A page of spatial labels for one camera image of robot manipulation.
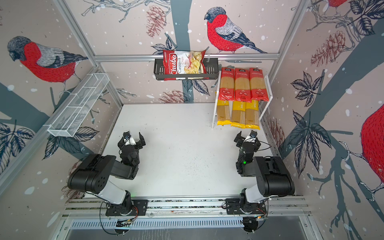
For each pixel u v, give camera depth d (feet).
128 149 2.34
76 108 2.53
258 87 2.63
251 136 2.48
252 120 2.87
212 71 3.05
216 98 2.69
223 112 2.98
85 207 2.49
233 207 2.40
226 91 2.55
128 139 2.47
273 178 1.47
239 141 2.69
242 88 2.63
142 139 2.80
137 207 2.39
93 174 1.51
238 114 2.95
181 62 2.87
